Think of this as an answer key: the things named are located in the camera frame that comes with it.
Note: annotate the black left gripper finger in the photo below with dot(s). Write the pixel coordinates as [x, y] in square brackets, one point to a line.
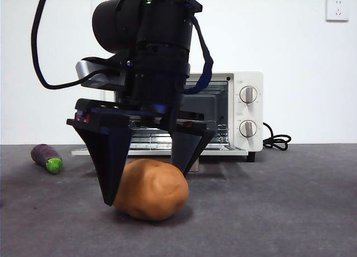
[108, 156]
[187, 151]

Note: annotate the brown potato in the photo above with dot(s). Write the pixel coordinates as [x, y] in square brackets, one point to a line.
[156, 190]

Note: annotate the beige oven knob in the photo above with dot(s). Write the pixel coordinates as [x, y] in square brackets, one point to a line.
[248, 128]
[248, 94]

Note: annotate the white Toshiba toaster oven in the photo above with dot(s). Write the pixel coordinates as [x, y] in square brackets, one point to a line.
[248, 112]

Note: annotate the purple eggplant with green cap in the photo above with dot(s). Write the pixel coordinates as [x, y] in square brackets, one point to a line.
[42, 155]

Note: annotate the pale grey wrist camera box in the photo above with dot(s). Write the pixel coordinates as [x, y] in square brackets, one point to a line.
[83, 68]

